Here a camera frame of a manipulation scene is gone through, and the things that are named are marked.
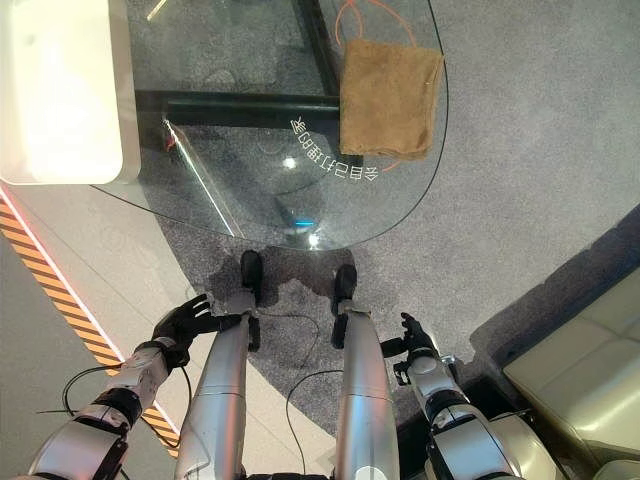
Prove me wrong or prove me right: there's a brown cloth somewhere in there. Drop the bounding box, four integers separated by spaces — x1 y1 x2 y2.
338 38 446 160

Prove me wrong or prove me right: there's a cream leather sofa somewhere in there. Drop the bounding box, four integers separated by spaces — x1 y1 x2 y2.
502 267 640 480

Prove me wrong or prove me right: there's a black and orange hazard tape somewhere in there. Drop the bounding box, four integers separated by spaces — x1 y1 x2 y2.
0 193 180 459

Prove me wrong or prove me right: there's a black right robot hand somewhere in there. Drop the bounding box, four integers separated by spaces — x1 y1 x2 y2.
379 312 437 359

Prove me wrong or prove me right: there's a black cable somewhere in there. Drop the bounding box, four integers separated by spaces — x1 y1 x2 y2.
284 368 346 476
257 312 321 370
35 363 194 451

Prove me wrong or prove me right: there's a silver robot leg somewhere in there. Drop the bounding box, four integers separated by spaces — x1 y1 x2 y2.
330 263 401 480
173 249 265 480

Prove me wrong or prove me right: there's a silver right robot leg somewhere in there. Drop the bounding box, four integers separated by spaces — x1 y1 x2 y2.
330 263 401 480

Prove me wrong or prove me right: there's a silver left robot leg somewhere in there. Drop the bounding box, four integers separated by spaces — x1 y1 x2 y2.
173 249 265 480

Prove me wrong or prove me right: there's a white basket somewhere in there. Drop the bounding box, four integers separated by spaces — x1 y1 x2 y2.
0 0 143 186

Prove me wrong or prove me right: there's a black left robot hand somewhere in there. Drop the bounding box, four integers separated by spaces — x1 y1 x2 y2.
151 293 242 369

